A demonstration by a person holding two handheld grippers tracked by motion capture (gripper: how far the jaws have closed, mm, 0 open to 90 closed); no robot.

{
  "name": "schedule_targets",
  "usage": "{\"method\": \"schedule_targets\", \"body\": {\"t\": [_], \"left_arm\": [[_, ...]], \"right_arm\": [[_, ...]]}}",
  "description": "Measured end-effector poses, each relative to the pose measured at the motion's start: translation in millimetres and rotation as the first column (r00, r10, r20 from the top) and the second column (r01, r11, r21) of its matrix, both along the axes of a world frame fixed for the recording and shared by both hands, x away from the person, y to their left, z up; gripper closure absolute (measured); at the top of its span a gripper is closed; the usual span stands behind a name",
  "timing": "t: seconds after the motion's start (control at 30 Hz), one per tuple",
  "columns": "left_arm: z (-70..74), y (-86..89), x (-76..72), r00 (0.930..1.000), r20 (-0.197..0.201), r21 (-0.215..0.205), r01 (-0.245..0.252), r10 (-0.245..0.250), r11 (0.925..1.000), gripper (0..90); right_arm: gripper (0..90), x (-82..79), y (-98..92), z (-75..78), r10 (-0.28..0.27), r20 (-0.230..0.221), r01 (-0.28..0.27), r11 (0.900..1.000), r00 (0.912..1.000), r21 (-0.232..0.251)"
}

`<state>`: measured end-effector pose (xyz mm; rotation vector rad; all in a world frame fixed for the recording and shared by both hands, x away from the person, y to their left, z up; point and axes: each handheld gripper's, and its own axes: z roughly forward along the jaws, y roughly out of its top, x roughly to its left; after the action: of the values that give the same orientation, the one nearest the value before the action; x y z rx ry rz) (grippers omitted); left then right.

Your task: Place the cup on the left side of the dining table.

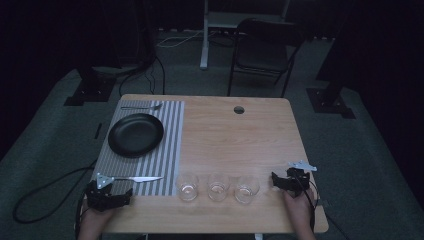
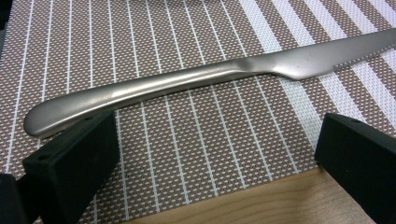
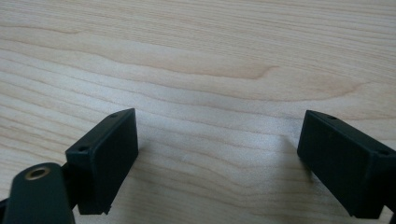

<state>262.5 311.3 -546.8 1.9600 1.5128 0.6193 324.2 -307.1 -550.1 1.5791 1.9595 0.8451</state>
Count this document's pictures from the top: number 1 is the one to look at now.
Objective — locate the grey striped placemat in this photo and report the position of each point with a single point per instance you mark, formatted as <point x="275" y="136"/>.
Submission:
<point x="170" y="140"/>

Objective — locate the round grey stand base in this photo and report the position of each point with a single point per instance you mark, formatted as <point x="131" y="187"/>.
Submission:
<point x="116" y="69"/>

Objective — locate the black stand with square base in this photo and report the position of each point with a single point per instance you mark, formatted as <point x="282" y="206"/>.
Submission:
<point x="330" y="100"/>
<point x="91" y="88"/>

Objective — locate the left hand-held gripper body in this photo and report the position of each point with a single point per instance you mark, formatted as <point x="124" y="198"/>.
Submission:
<point x="100" y="195"/>

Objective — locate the black round plate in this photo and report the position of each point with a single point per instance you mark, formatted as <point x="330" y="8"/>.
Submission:
<point x="135" y="134"/>

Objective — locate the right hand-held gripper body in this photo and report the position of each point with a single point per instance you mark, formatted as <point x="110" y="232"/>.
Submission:
<point x="298" y="176"/>

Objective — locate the black folding chair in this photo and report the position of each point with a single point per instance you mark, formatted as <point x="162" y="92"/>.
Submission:
<point x="263" y="50"/>

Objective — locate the person's right hand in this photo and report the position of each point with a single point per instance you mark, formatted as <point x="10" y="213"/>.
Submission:
<point x="298" y="208"/>

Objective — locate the small black floor object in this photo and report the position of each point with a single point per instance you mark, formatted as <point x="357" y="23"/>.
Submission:
<point x="98" y="131"/>

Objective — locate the person's left hand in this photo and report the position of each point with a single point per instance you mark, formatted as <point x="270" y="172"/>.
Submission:
<point x="95" y="215"/>

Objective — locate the clear drinking glass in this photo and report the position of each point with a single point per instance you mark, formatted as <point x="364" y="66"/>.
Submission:
<point x="187" y="190"/>
<point x="246" y="191"/>
<point x="218" y="190"/>

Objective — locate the silver table knife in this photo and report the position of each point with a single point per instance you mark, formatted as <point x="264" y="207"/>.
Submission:
<point x="143" y="179"/>

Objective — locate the silver fork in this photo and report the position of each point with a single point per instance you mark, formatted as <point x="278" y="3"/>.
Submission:
<point x="143" y="107"/>

